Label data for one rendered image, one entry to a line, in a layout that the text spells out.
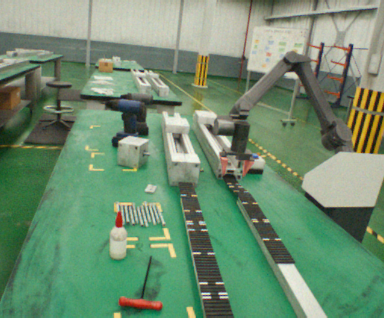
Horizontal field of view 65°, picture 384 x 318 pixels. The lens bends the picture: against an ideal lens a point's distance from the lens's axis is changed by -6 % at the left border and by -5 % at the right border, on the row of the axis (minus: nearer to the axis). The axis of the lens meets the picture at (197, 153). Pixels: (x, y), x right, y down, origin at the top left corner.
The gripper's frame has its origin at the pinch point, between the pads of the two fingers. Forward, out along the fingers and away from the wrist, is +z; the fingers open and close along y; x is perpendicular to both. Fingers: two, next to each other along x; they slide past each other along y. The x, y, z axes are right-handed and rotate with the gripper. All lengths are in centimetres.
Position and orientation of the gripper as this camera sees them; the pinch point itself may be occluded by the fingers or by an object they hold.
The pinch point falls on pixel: (233, 173)
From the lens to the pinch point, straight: 120.9
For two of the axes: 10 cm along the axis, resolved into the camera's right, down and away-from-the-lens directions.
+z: -1.3, 9.4, 3.1
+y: -9.8, -0.7, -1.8
